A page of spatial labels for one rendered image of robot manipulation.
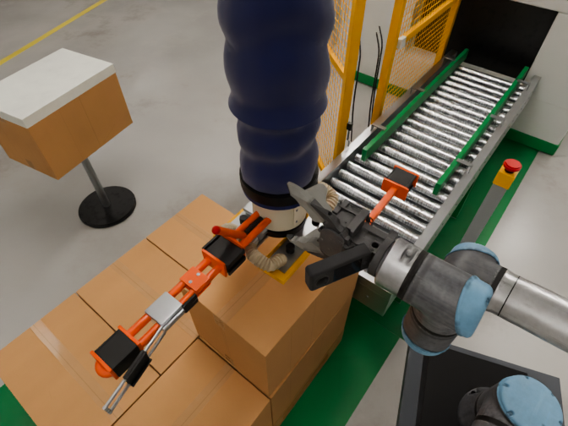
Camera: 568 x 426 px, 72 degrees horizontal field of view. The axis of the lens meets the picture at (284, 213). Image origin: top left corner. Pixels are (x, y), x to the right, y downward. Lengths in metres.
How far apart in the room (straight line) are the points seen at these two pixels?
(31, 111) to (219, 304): 1.42
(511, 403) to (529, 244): 2.02
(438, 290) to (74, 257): 2.56
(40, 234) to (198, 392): 1.88
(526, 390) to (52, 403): 1.58
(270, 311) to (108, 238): 1.81
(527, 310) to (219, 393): 1.18
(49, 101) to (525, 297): 2.17
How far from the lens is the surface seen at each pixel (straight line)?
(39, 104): 2.36
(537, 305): 0.82
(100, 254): 2.88
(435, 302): 0.65
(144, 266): 2.02
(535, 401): 1.25
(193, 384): 1.70
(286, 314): 1.33
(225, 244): 1.10
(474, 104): 3.18
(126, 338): 1.01
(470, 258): 0.83
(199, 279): 1.05
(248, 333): 1.31
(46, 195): 3.45
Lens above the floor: 2.13
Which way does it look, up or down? 49 degrees down
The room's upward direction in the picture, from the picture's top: straight up
